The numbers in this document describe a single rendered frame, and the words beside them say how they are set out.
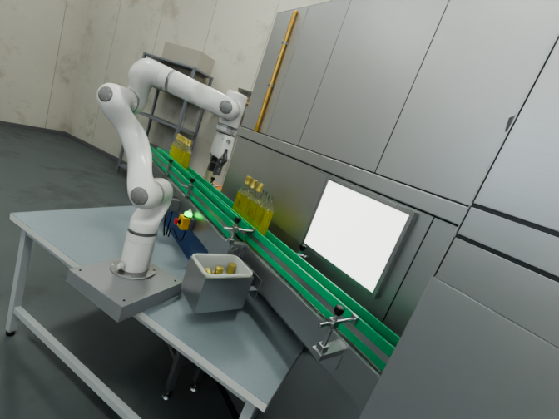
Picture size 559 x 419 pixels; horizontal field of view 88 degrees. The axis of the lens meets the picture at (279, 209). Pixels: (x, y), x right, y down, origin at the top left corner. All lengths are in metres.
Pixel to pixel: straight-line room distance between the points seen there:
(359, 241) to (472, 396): 0.65
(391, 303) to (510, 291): 0.57
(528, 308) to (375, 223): 0.63
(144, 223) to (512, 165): 1.21
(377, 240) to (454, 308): 0.53
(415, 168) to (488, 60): 0.38
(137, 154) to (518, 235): 1.21
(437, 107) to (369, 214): 0.43
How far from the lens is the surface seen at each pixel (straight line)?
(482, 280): 0.64
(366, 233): 1.16
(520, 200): 0.64
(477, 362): 0.67
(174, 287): 1.40
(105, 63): 7.89
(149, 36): 7.08
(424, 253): 1.08
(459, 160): 1.09
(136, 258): 1.39
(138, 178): 1.27
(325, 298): 1.06
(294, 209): 1.43
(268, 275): 1.26
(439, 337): 0.68
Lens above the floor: 1.55
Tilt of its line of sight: 12 degrees down
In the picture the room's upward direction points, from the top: 20 degrees clockwise
